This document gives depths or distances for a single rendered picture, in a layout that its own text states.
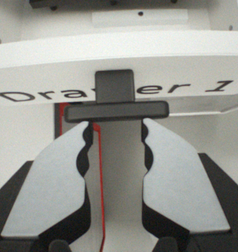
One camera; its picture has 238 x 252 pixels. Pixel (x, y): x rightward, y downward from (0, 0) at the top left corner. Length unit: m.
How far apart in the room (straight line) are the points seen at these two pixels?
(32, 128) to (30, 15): 0.16
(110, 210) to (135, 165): 0.28
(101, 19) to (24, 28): 0.10
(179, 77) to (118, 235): 1.05
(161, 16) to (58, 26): 0.12
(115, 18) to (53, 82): 0.11
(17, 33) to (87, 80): 0.13
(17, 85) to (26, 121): 0.14
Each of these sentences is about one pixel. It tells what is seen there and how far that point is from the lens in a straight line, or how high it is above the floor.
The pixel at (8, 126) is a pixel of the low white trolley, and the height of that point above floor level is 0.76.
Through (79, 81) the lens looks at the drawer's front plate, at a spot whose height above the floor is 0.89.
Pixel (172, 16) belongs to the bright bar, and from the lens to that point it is 0.24.
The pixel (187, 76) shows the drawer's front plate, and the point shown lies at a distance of 0.17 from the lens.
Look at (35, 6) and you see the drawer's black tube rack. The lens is 0.25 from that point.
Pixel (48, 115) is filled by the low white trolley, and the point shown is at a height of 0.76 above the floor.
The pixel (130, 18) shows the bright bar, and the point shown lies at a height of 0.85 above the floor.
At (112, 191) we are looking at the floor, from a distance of 1.07.
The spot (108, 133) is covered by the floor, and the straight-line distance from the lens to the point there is 1.04.
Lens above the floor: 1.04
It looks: 85 degrees down
